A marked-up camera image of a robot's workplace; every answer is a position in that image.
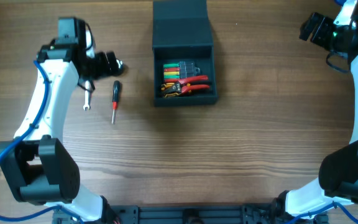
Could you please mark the silver open-end wrench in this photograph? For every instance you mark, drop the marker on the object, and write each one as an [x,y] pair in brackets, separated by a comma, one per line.
[87,99]

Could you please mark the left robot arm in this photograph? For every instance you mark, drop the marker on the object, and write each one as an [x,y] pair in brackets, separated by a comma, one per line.
[37,167]

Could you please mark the black round tape measure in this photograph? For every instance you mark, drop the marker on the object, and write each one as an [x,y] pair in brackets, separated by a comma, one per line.
[120,67]

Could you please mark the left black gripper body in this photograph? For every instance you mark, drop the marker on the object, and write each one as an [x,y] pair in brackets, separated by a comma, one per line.
[105,64]

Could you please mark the dark green open box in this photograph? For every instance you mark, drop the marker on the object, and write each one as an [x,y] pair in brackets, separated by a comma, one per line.
[182,33]

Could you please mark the black red screwdriver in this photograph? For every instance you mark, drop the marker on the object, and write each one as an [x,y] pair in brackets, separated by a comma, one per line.
[115,99]

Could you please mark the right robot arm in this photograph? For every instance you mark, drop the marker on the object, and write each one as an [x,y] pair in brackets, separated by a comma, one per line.
[337,183]

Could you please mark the red handled cutting pliers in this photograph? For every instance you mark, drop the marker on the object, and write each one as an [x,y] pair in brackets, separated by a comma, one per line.
[187,85]

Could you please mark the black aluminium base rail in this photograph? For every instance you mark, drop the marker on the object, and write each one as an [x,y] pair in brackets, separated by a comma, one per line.
[237,214]

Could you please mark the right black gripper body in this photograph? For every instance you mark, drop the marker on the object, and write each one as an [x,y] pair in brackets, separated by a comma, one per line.
[316,30]

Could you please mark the precision screwdriver set case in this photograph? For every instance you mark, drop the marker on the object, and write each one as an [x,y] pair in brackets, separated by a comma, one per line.
[179,70]

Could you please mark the orange black needle-nose pliers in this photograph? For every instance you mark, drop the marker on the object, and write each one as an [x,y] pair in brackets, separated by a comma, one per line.
[171,90]

